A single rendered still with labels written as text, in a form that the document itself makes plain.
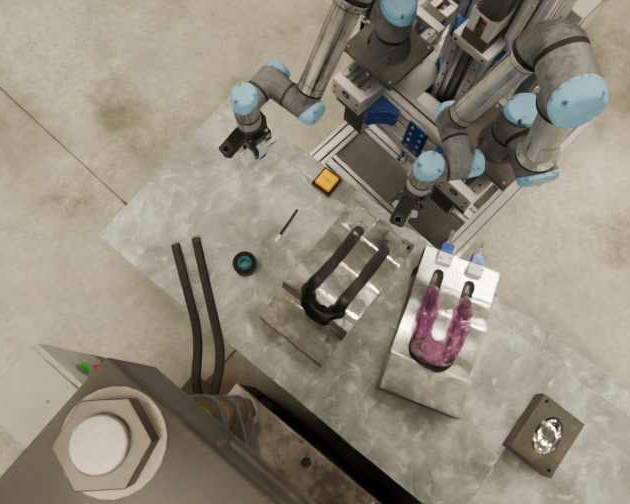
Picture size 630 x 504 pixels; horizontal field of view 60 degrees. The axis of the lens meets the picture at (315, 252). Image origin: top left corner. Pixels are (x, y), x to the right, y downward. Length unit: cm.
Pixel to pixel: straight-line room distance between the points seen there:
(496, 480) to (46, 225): 233
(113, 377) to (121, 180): 238
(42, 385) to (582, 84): 125
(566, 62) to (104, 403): 106
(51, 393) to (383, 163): 188
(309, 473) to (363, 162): 147
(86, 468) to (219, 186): 149
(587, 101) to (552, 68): 10
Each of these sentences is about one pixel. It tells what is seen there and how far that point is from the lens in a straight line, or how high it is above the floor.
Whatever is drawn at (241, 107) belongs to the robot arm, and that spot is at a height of 130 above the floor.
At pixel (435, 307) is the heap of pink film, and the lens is 178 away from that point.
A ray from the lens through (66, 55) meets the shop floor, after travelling 344.
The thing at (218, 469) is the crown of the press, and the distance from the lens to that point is 63.
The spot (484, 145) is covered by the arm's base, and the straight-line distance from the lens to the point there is 181.
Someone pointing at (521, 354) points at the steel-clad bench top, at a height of 80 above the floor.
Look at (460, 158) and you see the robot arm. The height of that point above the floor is 128.
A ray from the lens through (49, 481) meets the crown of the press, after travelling 68.
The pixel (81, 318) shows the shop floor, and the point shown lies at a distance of 285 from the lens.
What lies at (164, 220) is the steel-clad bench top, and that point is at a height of 80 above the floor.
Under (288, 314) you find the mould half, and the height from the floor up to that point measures 86.
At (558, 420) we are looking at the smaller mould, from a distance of 193.
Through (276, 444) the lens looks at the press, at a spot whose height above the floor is 78.
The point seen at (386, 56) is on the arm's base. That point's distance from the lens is 190.
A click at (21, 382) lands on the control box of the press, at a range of 129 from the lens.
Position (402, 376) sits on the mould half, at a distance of 174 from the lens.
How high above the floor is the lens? 262
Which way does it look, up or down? 75 degrees down
